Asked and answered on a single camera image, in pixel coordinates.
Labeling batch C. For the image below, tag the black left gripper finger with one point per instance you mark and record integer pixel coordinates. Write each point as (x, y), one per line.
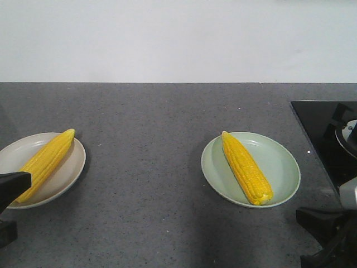
(12, 186)
(8, 233)

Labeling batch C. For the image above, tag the silver hob burner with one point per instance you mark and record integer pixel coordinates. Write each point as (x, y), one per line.
(343, 128)

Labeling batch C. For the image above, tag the yellow corn cob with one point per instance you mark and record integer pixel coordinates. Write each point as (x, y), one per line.
(249, 176)
(45, 161)

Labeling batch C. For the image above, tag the beige round plate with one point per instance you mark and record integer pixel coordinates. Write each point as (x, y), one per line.
(14, 156)

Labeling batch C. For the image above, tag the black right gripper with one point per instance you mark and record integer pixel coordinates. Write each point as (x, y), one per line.
(333, 229)

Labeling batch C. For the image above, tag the pale green round plate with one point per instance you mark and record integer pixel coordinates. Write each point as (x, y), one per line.
(275, 161)

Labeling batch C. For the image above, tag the black glass gas hob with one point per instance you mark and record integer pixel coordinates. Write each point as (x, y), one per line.
(314, 116)

